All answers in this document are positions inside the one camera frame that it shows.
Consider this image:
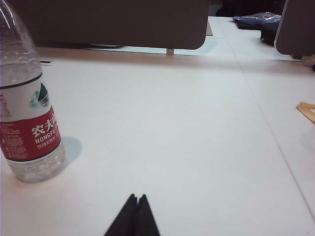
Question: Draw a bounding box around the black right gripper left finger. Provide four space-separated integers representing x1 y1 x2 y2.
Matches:
104 193 139 236

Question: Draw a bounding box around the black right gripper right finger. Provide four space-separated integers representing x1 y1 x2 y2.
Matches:
135 194 163 236

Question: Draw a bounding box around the clear red-label water bottle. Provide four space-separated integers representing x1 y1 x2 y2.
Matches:
0 0 66 184

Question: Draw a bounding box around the grey monitor stand base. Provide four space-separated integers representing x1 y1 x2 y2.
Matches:
89 43 124 48

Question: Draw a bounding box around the light wooden piece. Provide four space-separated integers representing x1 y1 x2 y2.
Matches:
296 101 315 124

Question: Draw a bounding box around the large brown desk partition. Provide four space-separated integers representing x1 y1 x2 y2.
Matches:
9 0 212 56

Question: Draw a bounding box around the small brown rounded desk partition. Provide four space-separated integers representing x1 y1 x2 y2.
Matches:
274 0 315 60

